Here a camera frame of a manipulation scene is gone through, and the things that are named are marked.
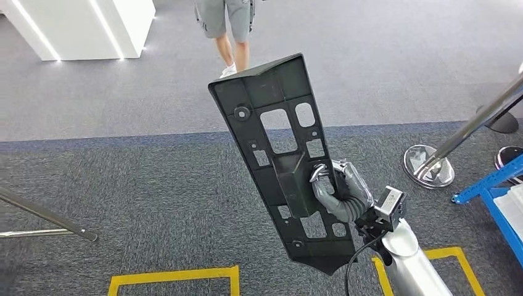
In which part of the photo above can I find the black plastic panel part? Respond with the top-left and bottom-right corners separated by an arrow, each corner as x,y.
208,52 -> 358,276

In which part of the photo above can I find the blue metal shelf rack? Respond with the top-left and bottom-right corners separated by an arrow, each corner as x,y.
451,153 -> 523,268

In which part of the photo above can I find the person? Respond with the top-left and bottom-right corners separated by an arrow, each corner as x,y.
194,0 -> 256,79

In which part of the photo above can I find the dark grey floor mat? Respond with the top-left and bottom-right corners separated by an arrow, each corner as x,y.
0,120 -> 523,296

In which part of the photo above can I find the yellow floor tape square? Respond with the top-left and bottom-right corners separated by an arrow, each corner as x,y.
107,265 -> 241,296
371,246 -> 487,296

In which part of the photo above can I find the white lit display plinth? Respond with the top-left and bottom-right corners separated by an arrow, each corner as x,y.
0,0 -> 157,62

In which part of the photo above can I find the white plastic bin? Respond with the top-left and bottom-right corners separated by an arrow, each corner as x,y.
493,191 -> 523,246

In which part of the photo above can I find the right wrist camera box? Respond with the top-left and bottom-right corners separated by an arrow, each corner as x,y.
374,186 -> 408,229

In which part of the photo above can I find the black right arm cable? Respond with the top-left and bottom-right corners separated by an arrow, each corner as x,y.
344,231 -> 389,296

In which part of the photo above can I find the chrome stanchion post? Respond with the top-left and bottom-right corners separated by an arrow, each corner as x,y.
402,73 -> 523,190
494,146 -> 523,173

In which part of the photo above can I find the black stanchion post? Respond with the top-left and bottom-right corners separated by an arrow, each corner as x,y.
476,91 -> 523,134

